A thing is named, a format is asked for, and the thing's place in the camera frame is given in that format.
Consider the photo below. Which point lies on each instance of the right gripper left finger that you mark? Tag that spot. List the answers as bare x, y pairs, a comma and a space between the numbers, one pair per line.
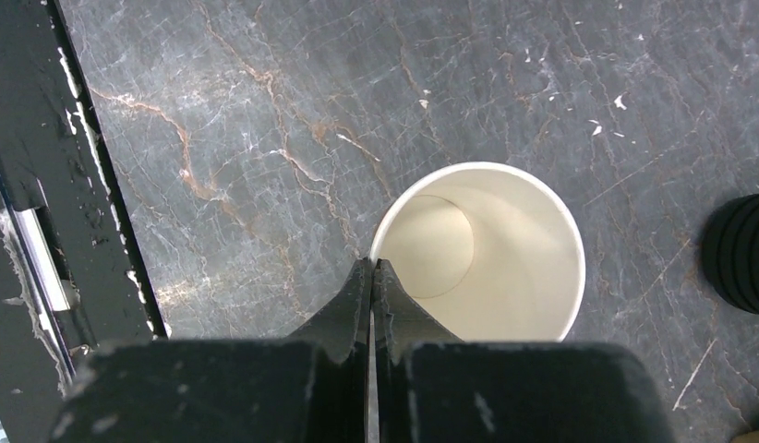
338, 387

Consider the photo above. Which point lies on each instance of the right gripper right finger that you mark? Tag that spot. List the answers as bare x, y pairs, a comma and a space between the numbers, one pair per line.
400, 323

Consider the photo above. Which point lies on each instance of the brown paper coffee cup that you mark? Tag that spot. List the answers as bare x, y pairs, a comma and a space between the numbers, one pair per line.
488, 250

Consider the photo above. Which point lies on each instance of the stack of black lids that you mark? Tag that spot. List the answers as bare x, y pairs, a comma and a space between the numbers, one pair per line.
729, 252

